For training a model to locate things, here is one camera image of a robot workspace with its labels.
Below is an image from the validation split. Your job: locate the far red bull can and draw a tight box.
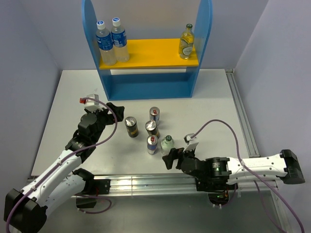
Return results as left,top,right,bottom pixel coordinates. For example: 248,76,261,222
149,106,160,125

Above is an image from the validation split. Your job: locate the left black yellow can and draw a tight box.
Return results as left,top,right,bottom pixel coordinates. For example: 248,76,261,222
124,116,138,138

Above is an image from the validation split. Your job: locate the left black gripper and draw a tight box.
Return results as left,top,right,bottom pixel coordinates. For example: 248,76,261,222
85,102,123,143

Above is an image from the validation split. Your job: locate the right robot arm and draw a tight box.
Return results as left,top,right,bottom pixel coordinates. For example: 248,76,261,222
162,148,305,189

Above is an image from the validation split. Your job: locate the right plastic water bottle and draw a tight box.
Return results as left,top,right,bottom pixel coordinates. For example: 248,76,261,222
111,17,130,62

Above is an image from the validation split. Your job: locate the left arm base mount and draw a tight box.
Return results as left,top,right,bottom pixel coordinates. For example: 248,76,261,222
75,179,111,209

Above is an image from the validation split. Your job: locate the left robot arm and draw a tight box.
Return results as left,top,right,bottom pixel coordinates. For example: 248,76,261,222
4,98,125,233

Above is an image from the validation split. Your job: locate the purple cable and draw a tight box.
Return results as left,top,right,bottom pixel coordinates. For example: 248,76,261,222
4,99,119,233
193,119,306,233

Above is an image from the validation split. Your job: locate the left plastic water bottle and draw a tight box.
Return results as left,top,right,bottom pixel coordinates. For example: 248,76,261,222
96,20,117,66

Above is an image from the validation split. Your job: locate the black yellow can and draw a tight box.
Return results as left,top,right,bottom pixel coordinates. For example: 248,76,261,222
145,120,160,138
124,116,138,138

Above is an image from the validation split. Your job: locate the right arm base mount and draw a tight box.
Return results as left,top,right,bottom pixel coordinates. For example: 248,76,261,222
195,178,238,209

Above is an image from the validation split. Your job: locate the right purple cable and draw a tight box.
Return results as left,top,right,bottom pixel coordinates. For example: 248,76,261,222
193,119,306,233

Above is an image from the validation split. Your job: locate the centre black yellow can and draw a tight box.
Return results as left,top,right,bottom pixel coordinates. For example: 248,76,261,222
145,120,160,138

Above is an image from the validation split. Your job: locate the red bull can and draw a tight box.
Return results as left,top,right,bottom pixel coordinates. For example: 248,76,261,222
147,135,158,155
149,106,160,125

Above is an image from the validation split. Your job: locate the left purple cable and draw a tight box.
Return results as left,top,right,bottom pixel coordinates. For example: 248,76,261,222
4,99,119,233

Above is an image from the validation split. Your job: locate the near red bull can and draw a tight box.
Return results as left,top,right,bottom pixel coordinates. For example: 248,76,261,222
147,135,158,155

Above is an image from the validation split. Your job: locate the aluminium side rail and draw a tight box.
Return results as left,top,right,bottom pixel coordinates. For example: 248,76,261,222
225,69,260,158

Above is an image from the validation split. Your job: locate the green-capped glass bottle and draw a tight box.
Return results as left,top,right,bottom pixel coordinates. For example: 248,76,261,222
161,135,174,155
179,24,194,59

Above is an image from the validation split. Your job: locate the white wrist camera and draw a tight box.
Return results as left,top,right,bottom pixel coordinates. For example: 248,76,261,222
79,94,102,112
183,133,199,152

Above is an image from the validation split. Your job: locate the blue and yellow shelf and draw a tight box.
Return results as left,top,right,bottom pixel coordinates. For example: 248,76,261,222
81,0,213,100

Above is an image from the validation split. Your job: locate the aluminium front rail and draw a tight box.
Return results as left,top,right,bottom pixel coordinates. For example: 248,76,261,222
26,171,279,198

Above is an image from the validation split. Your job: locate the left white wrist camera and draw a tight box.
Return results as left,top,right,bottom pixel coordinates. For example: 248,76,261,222
79,94,102,112

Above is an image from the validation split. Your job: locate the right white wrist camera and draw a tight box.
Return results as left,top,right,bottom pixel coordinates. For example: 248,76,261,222
183,133,199,152

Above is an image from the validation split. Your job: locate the plastic water bottle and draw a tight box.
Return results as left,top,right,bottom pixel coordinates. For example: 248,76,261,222
96,20,117,66
111,17,130,62

